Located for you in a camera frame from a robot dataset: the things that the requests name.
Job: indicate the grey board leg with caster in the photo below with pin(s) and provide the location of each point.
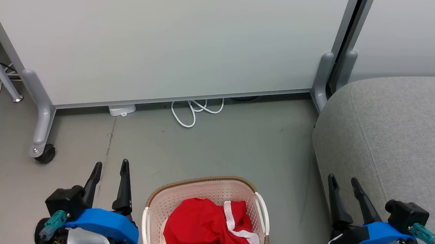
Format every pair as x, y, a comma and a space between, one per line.
42, 113

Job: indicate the white power adapter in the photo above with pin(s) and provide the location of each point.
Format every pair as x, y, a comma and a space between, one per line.
122, 109

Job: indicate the white woven-rim laundry basket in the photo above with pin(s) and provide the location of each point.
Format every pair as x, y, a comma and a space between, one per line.
201, 191

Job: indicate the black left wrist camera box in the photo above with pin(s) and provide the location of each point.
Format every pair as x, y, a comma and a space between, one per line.
66, 201

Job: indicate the large white partition board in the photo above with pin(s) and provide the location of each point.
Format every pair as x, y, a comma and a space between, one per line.
169, 38

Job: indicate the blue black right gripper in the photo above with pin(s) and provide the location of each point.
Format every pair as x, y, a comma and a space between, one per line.
374, 234

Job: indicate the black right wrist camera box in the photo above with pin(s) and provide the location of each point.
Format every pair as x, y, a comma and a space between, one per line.
406, 215

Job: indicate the red garment with white lining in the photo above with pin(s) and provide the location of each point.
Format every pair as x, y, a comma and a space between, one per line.
194, 229

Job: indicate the grey board foot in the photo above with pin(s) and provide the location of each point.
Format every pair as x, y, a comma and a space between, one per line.
322, 79
347, 68

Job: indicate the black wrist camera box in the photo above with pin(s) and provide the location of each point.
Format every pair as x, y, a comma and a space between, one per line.
406, 215
66, 201

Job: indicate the grey fabric sofa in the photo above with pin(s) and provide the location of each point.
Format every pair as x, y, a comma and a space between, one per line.
395, 149

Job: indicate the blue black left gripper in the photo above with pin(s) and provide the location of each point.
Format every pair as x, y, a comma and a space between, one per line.
107, 225

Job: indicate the black caster wheel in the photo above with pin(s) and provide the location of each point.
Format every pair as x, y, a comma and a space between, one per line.
46, 154

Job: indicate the narrow white partition board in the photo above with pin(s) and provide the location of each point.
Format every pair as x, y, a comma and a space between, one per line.
411, 32

